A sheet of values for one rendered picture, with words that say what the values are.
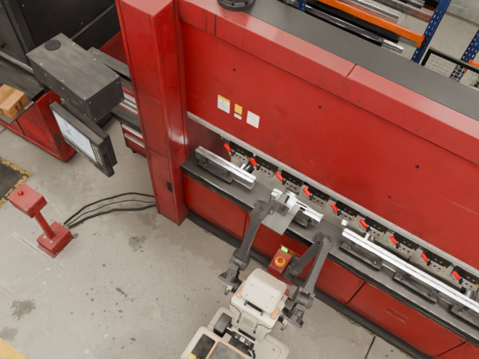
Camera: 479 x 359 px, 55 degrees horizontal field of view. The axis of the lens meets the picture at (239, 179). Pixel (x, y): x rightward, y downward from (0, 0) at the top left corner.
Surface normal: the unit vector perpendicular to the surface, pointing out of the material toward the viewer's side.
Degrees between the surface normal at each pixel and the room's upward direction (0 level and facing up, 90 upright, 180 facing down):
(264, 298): 48
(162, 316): 0
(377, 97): 90
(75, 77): 1
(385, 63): 0
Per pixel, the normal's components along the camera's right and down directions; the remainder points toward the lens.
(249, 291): -0.35, 0.16
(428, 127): -0.54, 0.70
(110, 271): 0.06, -0.53
